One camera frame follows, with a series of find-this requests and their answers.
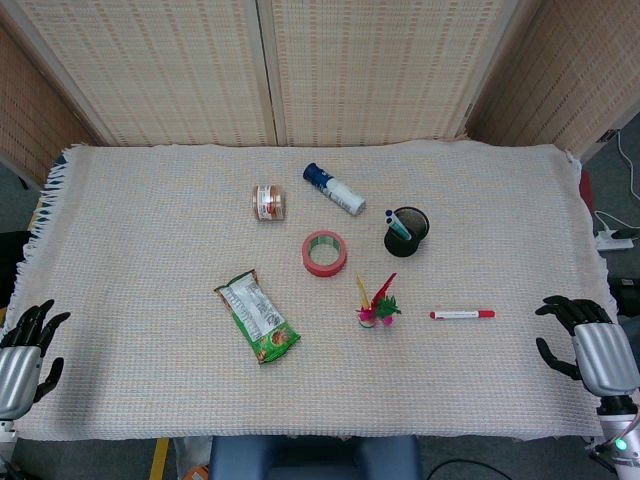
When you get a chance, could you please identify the white cable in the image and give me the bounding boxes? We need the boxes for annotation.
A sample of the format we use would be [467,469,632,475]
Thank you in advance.
[611,128,640,199]

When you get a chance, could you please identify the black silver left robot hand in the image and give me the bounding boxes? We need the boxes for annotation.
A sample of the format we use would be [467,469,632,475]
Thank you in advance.
[0,298,72,420]

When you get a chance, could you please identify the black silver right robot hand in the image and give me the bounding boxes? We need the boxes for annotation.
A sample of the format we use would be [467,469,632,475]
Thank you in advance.
[534,294,640,399]

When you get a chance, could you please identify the black cable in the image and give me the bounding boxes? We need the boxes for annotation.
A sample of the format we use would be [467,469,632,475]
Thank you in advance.
[428,460,507,480]

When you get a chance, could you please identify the clear plastic snack jar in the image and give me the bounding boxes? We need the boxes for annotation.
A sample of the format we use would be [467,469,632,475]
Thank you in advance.
[252,184,288,223]

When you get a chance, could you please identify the blue white bottle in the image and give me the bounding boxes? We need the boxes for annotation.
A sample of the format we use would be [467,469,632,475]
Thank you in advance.
[302,162,367,218]

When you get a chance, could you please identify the red capped white marker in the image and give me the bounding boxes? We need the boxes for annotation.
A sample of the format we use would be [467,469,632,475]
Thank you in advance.
[429,309,497,321]

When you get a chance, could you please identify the woven folding screen panel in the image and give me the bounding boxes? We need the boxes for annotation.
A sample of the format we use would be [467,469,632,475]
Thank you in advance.
[0,9,101,192]
[463,0,640,162]
[255,0,529,148]
[0,0,279,148]

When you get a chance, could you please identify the black mesh pen holder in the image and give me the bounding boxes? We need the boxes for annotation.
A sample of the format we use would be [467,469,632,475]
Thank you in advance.
[383,207,431,259]

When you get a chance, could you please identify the green snack bag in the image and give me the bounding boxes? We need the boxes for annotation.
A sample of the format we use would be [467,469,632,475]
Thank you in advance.
[213,269,302,366]

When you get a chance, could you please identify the colourful feather shuttlecock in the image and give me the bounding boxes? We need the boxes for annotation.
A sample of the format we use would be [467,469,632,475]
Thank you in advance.
[354,272,403,332]

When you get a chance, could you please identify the white power strip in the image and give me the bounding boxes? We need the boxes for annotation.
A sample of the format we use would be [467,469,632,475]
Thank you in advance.
[593,227,633,252]

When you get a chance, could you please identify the beige woven tablecloth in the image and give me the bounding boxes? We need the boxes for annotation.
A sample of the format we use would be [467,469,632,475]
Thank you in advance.
[8,138,619,442]

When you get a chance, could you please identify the red tape roll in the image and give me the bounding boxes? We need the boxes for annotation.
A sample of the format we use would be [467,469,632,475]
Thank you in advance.
[301,230,348,277]

